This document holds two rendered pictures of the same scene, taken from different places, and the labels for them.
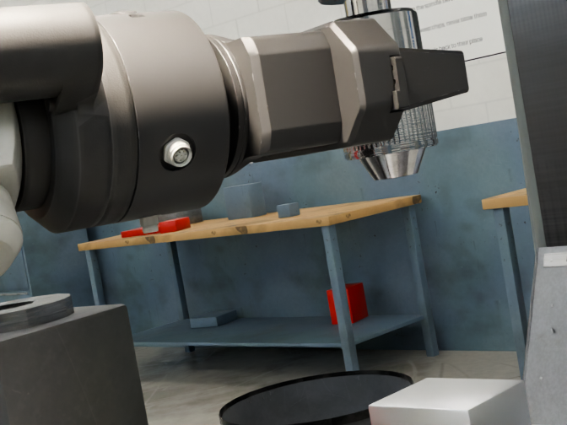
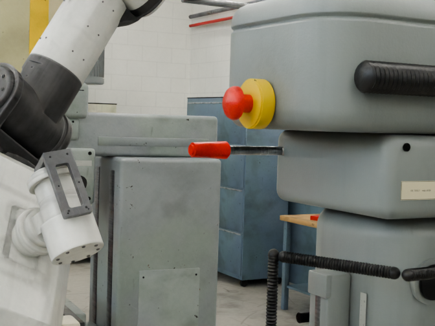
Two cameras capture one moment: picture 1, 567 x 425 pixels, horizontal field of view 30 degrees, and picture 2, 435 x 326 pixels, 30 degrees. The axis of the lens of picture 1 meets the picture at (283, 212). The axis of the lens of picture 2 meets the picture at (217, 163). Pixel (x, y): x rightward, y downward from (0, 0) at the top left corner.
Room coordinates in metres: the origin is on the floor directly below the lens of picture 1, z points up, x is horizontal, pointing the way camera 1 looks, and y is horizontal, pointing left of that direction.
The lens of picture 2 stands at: (-0.57, -0.11, 1.74)
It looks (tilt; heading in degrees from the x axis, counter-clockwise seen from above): 3 degrees down; 16
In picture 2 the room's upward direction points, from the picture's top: 2 degrees clockwise
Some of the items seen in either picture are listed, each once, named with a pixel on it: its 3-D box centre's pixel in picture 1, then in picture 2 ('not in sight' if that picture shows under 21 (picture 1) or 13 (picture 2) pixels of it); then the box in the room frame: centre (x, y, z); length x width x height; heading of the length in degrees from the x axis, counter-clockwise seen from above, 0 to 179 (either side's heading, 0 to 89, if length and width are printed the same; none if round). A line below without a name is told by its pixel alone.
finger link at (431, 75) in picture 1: (418, 77); not in sight; (0.50, -0.07, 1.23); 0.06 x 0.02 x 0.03; 120
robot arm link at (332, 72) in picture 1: (219, 111); not in sight; (0.48, 0.02, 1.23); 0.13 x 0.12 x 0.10; 31
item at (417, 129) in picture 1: (382, 94); not in sight; (0.53, -0.06, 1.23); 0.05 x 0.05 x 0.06
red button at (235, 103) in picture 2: not in sight; (238, 103); (0.35, 0.12, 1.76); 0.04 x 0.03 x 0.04; 45
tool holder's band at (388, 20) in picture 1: (370, 27); not in sight; (0.53, -0.06, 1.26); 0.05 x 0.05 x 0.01
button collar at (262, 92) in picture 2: not in sight; (255, 103); (0.37, 0.11, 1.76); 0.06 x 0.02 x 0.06; 45
